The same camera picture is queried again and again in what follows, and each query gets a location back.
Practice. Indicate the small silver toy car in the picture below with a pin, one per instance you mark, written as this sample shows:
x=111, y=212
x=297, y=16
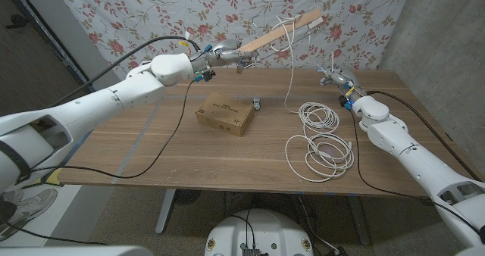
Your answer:
x=257, y=103

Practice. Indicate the white robot chest edge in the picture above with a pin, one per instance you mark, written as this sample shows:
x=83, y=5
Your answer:
x=76, y=251

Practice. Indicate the grey sneaker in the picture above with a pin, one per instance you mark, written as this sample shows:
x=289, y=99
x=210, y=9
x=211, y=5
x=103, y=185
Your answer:
x=26, y=206

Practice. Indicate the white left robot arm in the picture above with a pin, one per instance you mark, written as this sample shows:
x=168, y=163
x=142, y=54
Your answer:
x=94, y=112

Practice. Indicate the brown cardboard box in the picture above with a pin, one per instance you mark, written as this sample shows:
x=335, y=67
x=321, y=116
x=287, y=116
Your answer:
x=227, y=114

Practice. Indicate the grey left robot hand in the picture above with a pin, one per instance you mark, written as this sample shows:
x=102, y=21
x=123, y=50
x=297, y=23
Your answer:
x=221, y=53

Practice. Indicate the yellow and black shoe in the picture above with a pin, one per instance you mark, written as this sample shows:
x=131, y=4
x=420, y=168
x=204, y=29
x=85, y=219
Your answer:
x=55, y=177

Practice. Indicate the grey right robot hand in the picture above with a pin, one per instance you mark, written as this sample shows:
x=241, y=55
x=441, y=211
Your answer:
x=341, y=77

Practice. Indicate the floral backdrop cloth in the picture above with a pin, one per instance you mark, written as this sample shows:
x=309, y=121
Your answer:
x=227, y=6

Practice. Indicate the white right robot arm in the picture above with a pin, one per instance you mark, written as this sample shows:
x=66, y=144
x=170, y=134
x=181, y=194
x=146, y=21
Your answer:
x=417, y=161

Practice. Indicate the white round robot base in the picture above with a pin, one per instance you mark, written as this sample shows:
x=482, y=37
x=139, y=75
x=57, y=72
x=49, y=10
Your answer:
x=280, y=229

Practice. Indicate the white table leg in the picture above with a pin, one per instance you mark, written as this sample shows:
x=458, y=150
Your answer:
x=165, y=210
x=360, y=222

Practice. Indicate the wooden stick with metal bracket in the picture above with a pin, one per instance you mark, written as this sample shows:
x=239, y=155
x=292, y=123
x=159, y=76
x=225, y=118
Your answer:
x=280, y=31

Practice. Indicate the black round fan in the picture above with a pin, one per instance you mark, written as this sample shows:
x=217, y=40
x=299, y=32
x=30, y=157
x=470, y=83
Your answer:
x=185, y=197

